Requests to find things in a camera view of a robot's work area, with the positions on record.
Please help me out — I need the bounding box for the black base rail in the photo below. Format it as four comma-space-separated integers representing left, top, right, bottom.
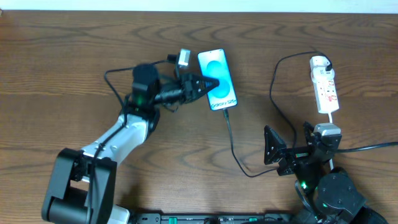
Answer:
128, 212, 293, 224

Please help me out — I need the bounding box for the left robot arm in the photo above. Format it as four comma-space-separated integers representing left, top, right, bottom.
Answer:
41, 63, 220, 224

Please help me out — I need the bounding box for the white power strip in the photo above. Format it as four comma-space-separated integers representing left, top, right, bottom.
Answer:
311, 67, 340, 114

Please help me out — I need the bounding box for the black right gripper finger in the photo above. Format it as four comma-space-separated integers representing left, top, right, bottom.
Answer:
303, 121, 315, 146
264, 125, 287, 165

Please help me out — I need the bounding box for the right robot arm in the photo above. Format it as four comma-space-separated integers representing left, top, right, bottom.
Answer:
264, 122, 387, 223

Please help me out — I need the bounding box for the white charger plug adapter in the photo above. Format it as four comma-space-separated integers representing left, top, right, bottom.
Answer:
310, 55, 331, 71

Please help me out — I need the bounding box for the blue screen smartphone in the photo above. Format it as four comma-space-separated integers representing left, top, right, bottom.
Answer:
198, 49, 238, 111

